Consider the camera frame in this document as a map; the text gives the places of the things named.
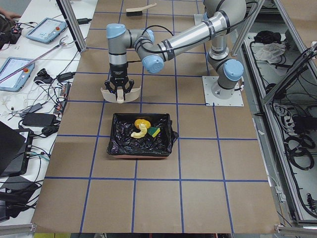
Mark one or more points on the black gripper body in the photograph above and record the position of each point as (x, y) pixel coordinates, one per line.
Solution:
(119, 72)

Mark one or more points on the beige plastic dustpan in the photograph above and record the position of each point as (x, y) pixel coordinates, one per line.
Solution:
(133, 95)

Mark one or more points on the toy croissant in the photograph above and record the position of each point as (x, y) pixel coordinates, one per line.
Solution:
(141, 134)

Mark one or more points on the yellow green sponge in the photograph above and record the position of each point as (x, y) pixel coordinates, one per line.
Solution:
(153, 131)

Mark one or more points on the beige hand brush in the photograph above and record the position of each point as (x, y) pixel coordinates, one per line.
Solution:
(138, 11)

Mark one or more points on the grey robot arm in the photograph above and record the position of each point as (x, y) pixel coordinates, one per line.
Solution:
(221, 18)

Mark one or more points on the black lined trash bin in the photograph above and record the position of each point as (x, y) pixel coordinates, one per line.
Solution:
(122, 145)

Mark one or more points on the long reacher grabber tool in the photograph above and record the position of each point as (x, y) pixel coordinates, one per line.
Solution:
(60, 44)

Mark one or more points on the far teach pendant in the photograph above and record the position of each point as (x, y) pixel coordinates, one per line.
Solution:
(46, 31)

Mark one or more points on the teach pendant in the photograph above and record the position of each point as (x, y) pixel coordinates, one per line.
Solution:
(46, 31)
(16, 82)

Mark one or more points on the black power adapter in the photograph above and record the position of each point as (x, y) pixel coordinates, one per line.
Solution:
(39, 119)

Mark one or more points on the near teach pendant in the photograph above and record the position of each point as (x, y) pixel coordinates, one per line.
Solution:
(16, 82)

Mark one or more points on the black laptop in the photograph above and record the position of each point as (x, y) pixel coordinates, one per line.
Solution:
(15, 144)

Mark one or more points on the white crumpled cloth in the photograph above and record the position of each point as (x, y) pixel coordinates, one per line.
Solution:
(270, 52)

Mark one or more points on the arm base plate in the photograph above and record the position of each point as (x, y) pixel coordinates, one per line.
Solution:
(219, 97)
(198, 18)

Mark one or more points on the aluminium frame post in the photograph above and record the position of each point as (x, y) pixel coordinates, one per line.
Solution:
(72, 23)

